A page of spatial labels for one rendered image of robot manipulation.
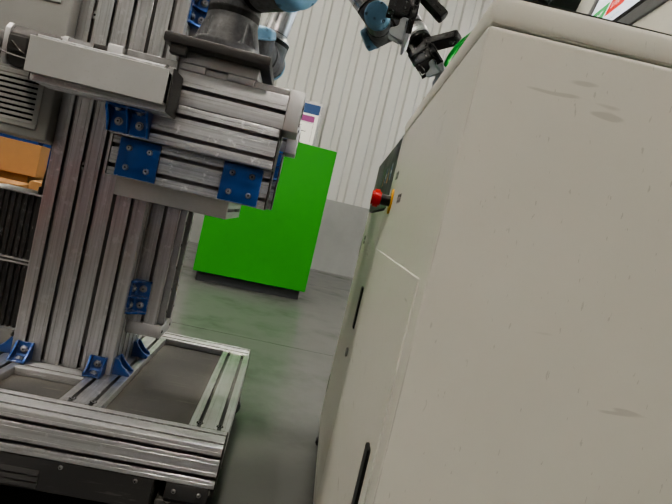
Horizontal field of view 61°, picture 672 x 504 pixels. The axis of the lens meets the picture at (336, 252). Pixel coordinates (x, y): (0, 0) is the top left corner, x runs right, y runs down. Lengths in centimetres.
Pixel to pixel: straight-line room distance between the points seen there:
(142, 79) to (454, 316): 84
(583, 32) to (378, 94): 771
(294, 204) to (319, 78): 368
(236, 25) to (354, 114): 690
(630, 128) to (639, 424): 28
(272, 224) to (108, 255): 336
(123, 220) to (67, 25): 47
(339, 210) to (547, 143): 751
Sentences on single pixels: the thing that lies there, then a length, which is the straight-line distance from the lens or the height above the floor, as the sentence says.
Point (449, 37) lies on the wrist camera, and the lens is 186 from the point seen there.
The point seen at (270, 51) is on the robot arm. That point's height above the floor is 120.
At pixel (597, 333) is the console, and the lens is 61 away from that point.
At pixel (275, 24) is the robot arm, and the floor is 131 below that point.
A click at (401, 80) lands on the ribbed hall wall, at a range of 840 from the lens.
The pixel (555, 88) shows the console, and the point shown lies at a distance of 60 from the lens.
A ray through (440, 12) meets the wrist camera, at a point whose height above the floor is 135.
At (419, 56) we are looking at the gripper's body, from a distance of 186.
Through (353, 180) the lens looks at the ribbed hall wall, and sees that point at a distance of 810.
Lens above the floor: 74
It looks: 3 degrees down
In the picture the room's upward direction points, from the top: 13 degrees clockwise
